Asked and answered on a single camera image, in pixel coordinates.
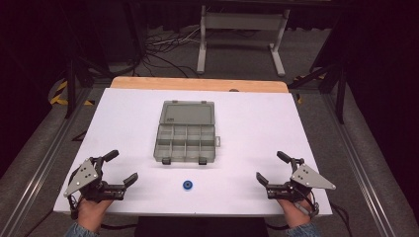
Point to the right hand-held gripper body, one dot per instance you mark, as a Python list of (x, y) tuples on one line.
[(298, 186)]

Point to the grey plastic compartment box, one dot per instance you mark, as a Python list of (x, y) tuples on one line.
[(186, 131)]

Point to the black metal stand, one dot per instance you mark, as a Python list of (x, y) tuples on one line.
[(332, 72), (70, 75)]

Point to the grey metal stand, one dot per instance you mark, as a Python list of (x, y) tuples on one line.
[(242, 39)]

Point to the person's right hand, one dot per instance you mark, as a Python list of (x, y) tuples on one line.
[(294, 212)]

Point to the wooden board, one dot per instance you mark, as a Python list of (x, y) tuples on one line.
[(197, 84)]

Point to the person's left hand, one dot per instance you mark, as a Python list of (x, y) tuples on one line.
[(91, 211)]

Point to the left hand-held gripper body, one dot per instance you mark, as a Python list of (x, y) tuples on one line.
[(86, 179)]

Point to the yellow black striped tape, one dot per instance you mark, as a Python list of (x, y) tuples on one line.
[(62, 95)]

